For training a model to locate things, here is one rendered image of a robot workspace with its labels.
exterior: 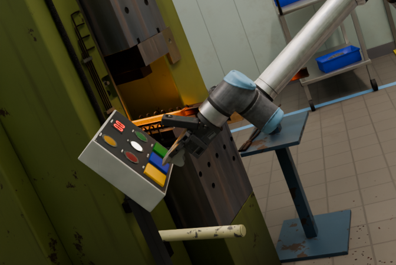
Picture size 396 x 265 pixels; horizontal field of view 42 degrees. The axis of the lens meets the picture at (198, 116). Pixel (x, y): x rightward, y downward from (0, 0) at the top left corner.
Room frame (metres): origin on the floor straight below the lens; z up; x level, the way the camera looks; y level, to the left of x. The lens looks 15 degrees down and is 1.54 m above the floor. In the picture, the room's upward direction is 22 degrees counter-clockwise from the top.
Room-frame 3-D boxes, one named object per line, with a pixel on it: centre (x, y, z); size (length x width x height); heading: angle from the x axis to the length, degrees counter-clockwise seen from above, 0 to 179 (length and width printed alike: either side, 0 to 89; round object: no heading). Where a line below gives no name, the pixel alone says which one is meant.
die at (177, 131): (2.29, 0.24, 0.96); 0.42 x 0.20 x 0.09; 56
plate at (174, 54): (2.51, 0.00, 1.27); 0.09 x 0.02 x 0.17; 146
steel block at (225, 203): (2.34, 0.22, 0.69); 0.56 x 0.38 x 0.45; 56
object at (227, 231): (1.84, 0.18, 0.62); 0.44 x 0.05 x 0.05; 56
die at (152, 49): (2.29, 0.24, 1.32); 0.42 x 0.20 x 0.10; 56
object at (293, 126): (2.52, -0.34, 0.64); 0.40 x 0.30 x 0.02; 155
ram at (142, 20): (2.33, 0.22, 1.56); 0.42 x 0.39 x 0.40; 56
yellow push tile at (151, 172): (1.55, 0.20, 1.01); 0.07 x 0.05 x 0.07; 171
